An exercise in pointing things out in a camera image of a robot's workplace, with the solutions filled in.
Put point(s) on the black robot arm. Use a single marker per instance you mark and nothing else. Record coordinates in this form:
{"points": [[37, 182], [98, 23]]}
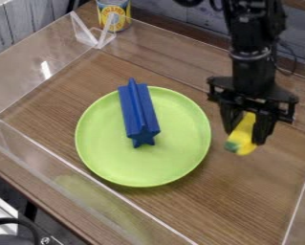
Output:
{"points": [[256, 22]]}

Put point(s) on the clear acrylic enclosure wall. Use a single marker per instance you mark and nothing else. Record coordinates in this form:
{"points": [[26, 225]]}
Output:
{"points": [[233, 201]]}

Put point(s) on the yellow blue tin can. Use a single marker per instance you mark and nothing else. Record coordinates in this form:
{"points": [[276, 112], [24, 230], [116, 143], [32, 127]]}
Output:
{"points": [[117, 11]]}

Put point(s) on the yellow toy banana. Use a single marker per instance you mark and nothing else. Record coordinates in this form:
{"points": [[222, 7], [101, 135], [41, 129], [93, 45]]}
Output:
{"points": [[238, 142]]}

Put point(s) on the black device with knob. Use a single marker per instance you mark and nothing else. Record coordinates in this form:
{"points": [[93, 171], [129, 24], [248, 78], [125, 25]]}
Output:
{"points": [[37, 239]]}

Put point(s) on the blue star-shaped block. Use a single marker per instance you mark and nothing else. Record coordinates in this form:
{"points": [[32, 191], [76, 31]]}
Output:
{"points": [[138, 115]]}

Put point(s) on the green round plate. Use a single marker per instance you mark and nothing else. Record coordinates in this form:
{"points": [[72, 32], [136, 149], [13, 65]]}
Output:
{"points": [[150, 165]]}

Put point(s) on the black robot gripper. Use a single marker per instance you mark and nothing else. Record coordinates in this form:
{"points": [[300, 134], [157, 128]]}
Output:
{"points": [[272, 104]]}

